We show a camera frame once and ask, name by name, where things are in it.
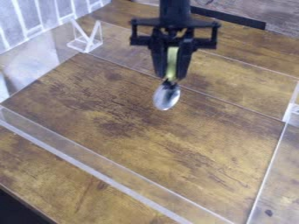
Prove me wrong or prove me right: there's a clear acrylic right barrier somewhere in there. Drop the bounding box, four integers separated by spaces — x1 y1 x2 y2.
247 82 299 224

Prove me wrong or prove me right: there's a green handled metal spoon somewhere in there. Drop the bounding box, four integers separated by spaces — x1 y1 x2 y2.
153 47 181 111

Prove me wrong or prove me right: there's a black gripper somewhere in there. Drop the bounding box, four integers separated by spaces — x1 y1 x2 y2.
129 0 220 80

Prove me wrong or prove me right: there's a black strip on back wall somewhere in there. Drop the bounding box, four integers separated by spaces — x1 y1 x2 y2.
191 6 267 30

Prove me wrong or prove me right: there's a clear acrylic front barrier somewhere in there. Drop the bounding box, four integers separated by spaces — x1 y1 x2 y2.
0 106 233 224

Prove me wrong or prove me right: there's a clear acrylic triangular bracket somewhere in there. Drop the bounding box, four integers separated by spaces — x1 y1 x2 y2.
67 20 103 53

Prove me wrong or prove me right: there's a clear acrylic barrier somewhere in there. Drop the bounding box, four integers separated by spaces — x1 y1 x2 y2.
247 82 299 224
0 106 233 224

